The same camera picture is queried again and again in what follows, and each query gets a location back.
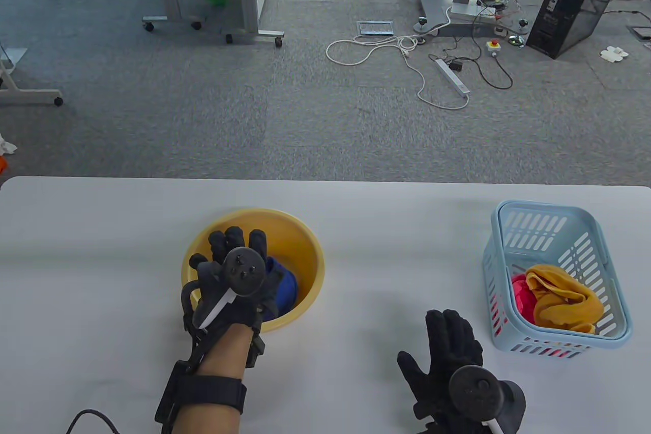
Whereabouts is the person's left hand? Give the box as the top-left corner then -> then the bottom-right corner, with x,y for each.
189,226 -> 285,335

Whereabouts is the person's right hand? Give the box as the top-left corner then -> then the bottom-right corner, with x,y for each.
397,309 -> 484,422

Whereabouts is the blue square towel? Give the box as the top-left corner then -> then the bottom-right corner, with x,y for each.
264,257 -> 299,320

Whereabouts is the pink square towel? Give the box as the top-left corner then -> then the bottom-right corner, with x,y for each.
510,274 -> 538,325

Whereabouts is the yellow square towel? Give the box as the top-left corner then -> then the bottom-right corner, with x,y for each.
525,265 -> 605,334

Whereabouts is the person's left forearm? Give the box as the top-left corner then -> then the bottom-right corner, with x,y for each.
175,322 -> 255,434

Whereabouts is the black and white hand controller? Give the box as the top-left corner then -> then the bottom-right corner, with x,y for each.
449,365 -> 525,434
193,247 -> 267,329

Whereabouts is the yellow plastic basin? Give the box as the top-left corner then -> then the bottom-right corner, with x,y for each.
182,208 -> 325,335

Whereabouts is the light blue plastic basket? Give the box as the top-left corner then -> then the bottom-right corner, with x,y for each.
482,200 -> 633,359

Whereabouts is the whiteboard on rolling stand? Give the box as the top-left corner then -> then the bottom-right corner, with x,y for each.
0,47 -> 64,107

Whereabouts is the black computer tower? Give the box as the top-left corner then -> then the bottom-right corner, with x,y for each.
525,0 -> 631,59

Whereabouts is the black forearm strap with box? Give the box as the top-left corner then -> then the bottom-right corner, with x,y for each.
154,360 -> 248,425

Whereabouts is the black sensor cable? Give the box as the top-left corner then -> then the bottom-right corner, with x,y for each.
65,409 -> 121,434

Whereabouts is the white power strip with cable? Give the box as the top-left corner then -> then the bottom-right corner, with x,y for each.
325,7 -> 471,110

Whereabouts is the black cable with adapter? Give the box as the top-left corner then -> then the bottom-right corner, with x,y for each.
428,37 -> 513,90

